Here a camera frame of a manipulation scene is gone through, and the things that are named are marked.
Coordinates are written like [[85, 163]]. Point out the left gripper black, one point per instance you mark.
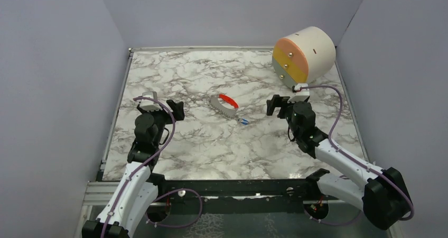
[[178, 115]]

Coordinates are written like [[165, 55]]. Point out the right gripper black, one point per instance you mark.
[[277, 101]]

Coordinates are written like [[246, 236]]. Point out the blue capped key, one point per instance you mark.
[[242, 121]]

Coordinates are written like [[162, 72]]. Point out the silver red wristlet keychain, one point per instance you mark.
[[224, 105]]

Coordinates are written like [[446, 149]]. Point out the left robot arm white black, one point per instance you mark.
[[135, 193]]

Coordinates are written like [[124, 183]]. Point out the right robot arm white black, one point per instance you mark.
[[380, 194]]

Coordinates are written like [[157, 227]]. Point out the round cream drawer cabinet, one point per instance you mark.
[[303, 56]]

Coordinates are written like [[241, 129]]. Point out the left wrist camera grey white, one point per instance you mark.
[[149, 105]]

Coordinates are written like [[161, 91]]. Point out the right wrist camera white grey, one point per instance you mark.
[[301, 93]]

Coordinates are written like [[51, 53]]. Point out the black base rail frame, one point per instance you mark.
[[180, 203]]

